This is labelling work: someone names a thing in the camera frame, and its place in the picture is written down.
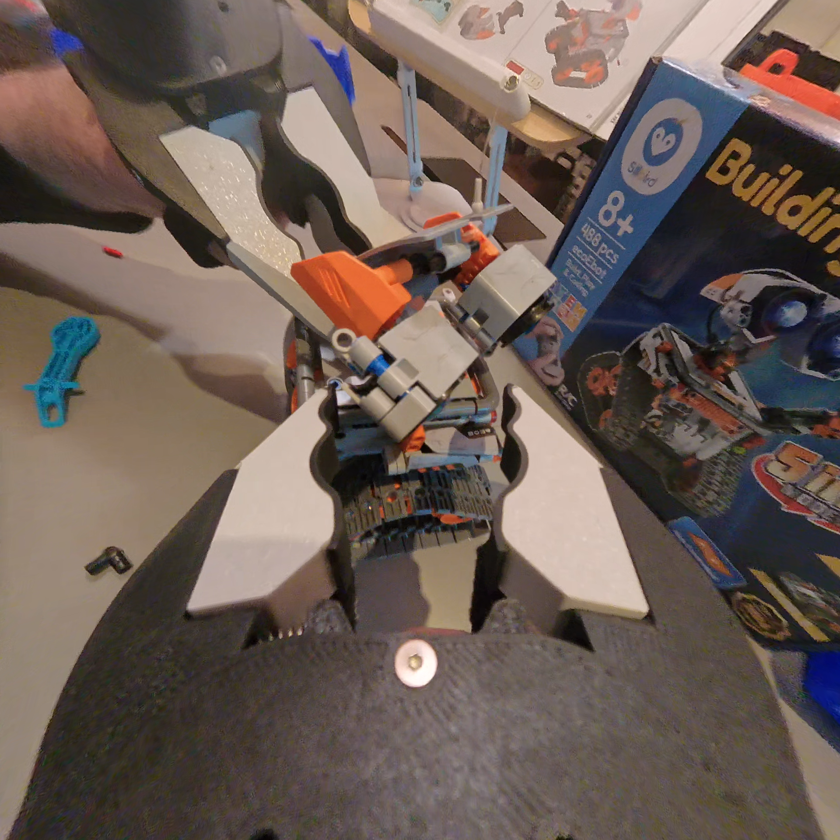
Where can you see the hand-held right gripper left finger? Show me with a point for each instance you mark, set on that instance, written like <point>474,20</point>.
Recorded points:
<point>263,525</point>

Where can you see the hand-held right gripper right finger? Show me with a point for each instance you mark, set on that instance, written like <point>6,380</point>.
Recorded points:
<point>578,525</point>

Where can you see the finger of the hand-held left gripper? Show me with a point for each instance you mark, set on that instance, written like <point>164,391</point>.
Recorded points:
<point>335,171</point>
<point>236,184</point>

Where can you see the grey orange tracked toy robot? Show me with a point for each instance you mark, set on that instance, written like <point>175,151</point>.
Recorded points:
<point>414,505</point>

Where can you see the grey orange toy robot arm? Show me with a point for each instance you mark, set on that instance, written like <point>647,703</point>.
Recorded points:
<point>505,295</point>
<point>407,355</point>

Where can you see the person's left hand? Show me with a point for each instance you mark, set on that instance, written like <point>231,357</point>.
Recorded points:
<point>66,131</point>

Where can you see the blue plastic bin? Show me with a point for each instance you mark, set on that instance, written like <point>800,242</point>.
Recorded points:
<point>824,685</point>
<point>331,66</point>

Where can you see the black angled connector pin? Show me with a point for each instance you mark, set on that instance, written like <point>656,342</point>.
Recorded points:
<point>108,561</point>

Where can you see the white articulated holder stand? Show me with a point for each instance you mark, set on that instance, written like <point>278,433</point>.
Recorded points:
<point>453,59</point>

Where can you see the blue robot kit box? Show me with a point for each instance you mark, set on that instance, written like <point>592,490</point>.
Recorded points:
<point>709,368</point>

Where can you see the blue plastic brick separator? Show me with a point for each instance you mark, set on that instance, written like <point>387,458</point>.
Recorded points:
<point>59,368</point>

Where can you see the white instruction booklet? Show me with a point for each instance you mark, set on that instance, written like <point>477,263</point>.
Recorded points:
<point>578,46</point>

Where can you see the orange plastic crate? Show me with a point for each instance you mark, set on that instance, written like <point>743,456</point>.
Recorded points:
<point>788,68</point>

